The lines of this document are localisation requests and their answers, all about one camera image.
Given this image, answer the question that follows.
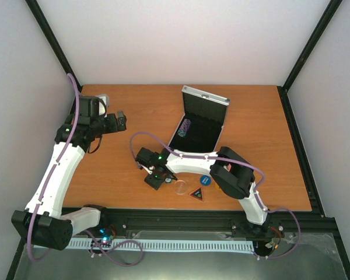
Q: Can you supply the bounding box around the white cable duct strip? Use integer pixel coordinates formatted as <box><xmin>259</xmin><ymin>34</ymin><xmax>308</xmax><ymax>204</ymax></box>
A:
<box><xmin>66</xmin><ymin>237</ymin><xmax>254</xmax><ymax>254</ymax></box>

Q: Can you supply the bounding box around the black red triangle token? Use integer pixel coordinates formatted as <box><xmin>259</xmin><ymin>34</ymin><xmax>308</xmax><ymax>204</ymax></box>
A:
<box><xmin>189</xmin><ymin>187</ymin><xmax>204</xmax><ymax>201</ymax></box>

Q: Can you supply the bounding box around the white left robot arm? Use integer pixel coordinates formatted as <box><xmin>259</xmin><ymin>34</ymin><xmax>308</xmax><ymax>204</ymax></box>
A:
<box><xmin>11</xmin><ymin>94</ymin><xmax>127</xmax><ymax>250</ymax></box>

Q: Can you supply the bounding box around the clear round disc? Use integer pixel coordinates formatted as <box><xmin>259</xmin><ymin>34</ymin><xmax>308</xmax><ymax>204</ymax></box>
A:
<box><xmin>173</xmin><ymin>180</ymin><xmax>188</xmax><ymax>195</ymax></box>

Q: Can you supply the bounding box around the blue round token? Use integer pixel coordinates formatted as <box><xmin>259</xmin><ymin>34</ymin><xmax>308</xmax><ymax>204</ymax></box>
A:
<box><xmin>199</xmin><ymin>175</ymin><xmax>212</xmax><ymax>186</ymax></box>

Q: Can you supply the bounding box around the purple poker chip stack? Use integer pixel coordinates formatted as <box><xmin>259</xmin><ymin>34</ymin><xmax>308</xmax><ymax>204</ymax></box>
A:
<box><xmin>177</xmin><ymin>119</ymin><xmax>191</xmax><ymax>138</ymax></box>

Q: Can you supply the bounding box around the black aluminium frame rail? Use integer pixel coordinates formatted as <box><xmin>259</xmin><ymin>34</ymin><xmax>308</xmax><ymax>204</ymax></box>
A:
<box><xmin>71</xmin><ymin>207</ymin><xmax>339</xmax><ymax>236</ymax></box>

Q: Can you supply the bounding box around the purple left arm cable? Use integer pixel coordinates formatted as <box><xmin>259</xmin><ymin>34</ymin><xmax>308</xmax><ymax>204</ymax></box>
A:
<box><xmin>24</xmin><ymin>73</ymin><xmax>145</xmax><ymax>267</ymax></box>

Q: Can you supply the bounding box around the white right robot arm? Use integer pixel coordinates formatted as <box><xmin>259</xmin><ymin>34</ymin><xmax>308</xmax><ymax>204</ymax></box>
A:
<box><xmin>134</xmin><ymin>146</ymin><xmax>268</xmax><ymax>225</ymax></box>

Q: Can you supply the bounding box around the orange round token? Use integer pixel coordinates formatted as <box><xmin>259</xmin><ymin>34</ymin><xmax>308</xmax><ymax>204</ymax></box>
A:
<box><xmin>215</xmin><ymin>183</ymin><xmax>223</xmax><ymax>191</ymax></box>

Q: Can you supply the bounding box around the aluminium poker case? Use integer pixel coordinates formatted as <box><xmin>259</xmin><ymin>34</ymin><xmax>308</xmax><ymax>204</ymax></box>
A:
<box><xmin>169</xmin><ymin>85</ymin><xmax>230</xmax><ymax>153</ymax></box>

